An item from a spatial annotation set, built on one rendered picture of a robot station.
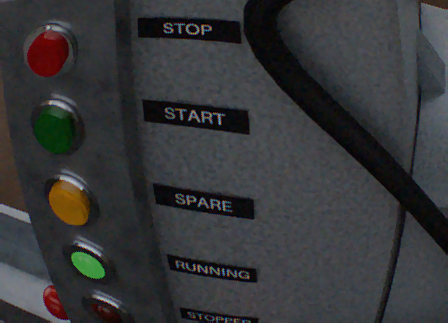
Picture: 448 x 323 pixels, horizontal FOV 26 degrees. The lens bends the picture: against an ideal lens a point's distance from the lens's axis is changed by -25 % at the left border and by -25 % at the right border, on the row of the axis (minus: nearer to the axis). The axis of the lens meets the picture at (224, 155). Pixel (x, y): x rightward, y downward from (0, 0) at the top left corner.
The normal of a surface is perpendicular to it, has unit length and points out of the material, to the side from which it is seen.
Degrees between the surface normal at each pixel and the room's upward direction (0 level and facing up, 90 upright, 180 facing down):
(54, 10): 90
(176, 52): 90
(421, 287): 90
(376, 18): 90
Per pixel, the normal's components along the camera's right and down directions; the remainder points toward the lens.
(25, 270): -0.04, -0.71
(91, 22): -0.26, 0.68
